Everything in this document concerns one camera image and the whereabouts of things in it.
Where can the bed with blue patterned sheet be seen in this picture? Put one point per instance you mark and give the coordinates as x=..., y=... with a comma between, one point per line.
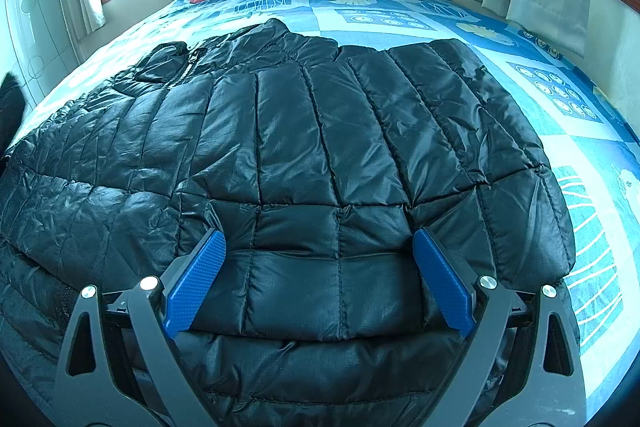
x=500, y=57

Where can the black puffer jacket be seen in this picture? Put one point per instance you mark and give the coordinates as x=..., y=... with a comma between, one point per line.
x=300, y=187

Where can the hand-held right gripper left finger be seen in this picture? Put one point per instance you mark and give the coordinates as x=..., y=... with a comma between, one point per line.
x=192, y=279

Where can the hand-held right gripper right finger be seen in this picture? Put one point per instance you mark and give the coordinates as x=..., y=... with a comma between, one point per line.
x=445, y=279

